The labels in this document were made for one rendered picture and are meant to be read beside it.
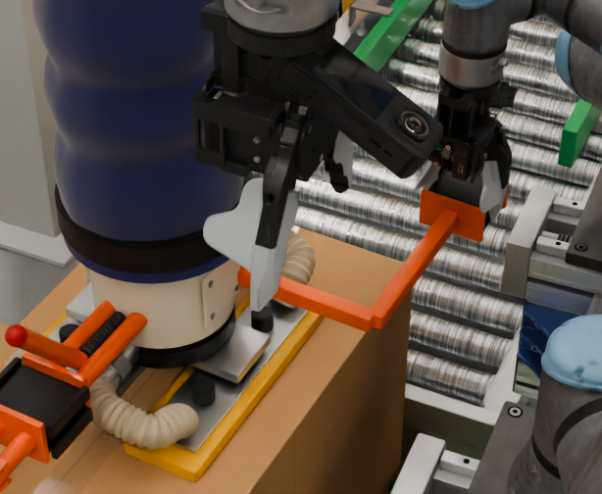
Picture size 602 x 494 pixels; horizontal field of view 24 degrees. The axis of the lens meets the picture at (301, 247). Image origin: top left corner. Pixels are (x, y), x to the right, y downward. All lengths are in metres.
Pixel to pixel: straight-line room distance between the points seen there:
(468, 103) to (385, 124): 0.71
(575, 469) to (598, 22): 0.52
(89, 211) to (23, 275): 1.85
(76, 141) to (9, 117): 1.80
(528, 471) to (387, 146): 0.60
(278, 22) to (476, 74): 0.76
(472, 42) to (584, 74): 0.25
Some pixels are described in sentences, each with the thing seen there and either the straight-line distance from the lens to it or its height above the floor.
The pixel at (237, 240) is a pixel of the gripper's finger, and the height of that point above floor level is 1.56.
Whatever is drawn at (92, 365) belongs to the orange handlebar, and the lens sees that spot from 1.59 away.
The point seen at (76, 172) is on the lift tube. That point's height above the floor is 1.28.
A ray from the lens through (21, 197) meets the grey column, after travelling 3.43.
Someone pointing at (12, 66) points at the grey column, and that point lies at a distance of 3.20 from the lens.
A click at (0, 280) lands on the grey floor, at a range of 3.38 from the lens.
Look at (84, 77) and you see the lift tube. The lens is 1.44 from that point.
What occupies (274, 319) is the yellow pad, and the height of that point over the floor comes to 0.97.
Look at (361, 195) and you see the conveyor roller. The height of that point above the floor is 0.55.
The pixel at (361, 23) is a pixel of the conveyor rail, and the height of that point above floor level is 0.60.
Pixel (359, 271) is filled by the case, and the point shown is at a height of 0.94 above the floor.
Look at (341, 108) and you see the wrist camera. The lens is 0.94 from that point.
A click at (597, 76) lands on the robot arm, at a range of 1.82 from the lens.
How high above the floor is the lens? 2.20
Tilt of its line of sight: 40 degrees down
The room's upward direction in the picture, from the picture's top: straight up
